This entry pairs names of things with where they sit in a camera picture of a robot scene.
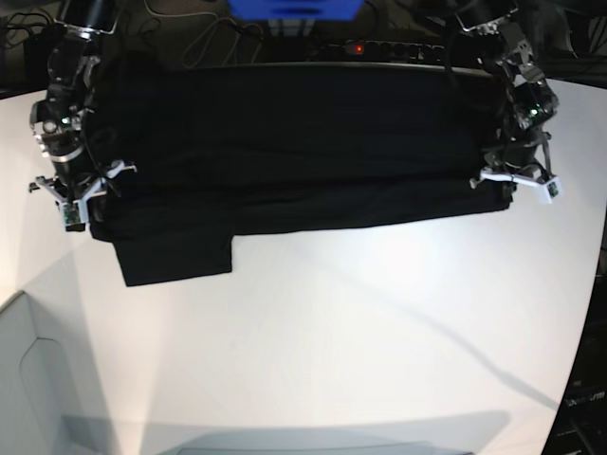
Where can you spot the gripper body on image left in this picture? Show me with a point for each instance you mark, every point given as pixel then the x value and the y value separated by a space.
pixel 78 176

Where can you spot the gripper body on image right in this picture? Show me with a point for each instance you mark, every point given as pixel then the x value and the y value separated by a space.
pixel 521 162

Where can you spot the black T-shirt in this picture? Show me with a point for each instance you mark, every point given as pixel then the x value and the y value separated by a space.
pixel 276 149

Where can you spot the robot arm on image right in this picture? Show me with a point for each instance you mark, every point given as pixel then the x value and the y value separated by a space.
pixel 528 102

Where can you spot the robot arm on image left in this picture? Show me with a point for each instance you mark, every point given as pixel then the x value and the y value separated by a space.
pixel 60 123

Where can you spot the black power strip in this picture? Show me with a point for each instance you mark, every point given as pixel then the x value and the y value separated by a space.
pixel 381 52

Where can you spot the white bin at table edge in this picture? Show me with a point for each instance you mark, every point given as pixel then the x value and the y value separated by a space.
pixel 40 407

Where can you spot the blue plastic box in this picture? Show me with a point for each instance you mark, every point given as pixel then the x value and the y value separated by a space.
pixel 332 10

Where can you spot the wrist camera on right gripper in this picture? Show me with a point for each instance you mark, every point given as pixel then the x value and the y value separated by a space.
pixel 74 215

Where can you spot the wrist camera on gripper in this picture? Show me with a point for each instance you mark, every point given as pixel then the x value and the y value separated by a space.
pixel 549 190
pixel 74 215

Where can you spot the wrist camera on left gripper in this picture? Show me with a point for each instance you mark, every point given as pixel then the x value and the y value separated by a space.
pixel 549 190

